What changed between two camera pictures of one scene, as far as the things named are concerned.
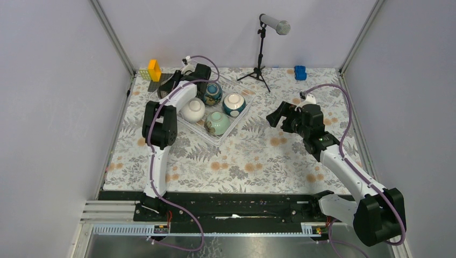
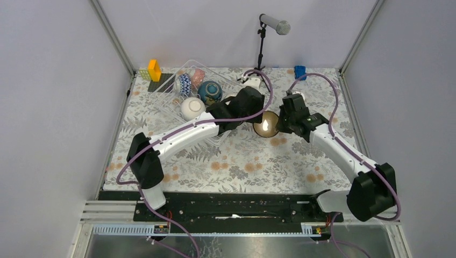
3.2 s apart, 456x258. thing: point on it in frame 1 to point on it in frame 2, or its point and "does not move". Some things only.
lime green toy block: (144, 74) does not move
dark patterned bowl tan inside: (165, 88) to (269, 127)
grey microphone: (283, 27) does not move
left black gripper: (177, 76) to (258, 119)
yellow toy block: (154, 70) does not move
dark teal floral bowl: (212, 94) does not move
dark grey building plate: (154, 85) does not move
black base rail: (186, 208) does not move
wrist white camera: (310, 99) to (298, 92)
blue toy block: (300, 72) does not move
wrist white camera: (189, 66) to (253, 81)
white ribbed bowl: (194, 110) does not move
